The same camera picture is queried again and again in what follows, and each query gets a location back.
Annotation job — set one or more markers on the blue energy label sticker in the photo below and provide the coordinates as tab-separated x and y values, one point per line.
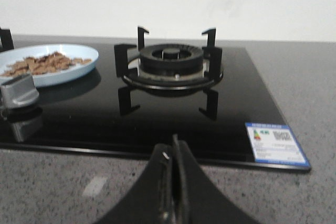
275	144

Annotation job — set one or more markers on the left burner with black grate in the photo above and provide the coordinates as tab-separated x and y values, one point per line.
6	40

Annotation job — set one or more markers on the right burner with black grate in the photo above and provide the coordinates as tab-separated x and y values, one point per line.
169	67

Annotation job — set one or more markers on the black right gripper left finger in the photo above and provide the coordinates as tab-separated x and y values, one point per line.
150	199

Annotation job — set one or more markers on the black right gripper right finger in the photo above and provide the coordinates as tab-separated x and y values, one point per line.
198	199

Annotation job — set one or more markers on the black glass gas cooktop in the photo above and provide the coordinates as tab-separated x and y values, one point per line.
102	115

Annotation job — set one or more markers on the right silver stove knob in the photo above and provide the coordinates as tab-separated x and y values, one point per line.
19	92

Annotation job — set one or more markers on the burner with black grate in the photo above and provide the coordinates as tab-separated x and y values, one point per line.
6	40
169	67

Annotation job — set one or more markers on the pile of brown meat slices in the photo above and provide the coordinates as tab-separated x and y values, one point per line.
51	63

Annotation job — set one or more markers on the light blue plate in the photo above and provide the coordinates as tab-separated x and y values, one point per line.
51	79

